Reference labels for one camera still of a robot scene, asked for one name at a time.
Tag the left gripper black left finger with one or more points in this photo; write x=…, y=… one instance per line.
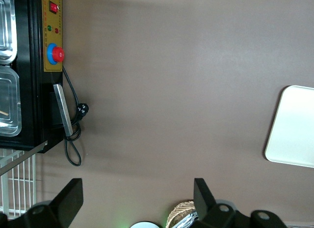
x=63, y=208

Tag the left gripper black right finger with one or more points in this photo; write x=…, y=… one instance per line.
x=220, y=218

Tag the aluminium foil tray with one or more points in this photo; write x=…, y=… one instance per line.
x=190, y=220

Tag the beige plastic serving tray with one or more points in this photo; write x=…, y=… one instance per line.
x=294, y=127

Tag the light woven wicker basket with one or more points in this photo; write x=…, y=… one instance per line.
x=179, y=210

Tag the silver flat metal bar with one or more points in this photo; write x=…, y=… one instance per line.
x=22, y=159

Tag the steel food container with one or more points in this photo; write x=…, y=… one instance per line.
x=7, y=24
x=9, y=100

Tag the black sealing machine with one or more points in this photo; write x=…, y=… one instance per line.
x=29, y=90

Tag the red emergency stop button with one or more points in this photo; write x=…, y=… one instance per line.
x=57, y=54

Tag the red rocker switch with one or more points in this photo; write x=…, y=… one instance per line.
x=54, y=8

